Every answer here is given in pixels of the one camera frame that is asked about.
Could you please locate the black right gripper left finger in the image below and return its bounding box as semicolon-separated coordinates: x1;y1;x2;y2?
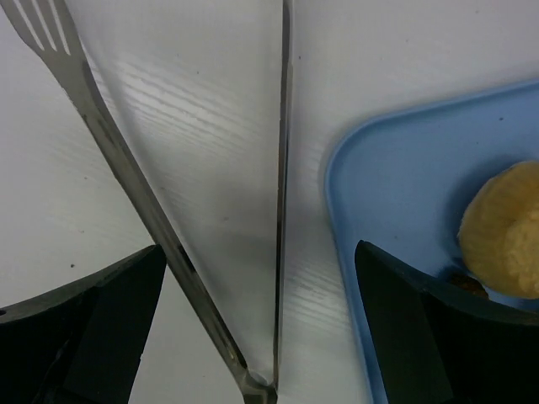
1;246;166;403

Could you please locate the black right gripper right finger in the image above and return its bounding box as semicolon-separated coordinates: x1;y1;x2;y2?
355;242;538;403

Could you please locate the light blue plastic tray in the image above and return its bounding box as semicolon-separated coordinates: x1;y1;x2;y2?
324;81;538;403

